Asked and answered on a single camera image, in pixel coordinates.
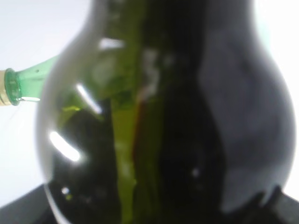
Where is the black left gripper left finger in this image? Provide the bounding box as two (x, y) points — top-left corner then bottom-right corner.
(0, 185), (57, 224)

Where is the dark red wine bottle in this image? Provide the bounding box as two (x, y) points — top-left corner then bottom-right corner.
(37, 0), (295, 224)

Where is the green soda bottle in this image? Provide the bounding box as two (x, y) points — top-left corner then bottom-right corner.
(0, 56), (59, 106)

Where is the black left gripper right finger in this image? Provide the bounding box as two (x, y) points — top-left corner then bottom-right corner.
(245, 187), (299, 224)

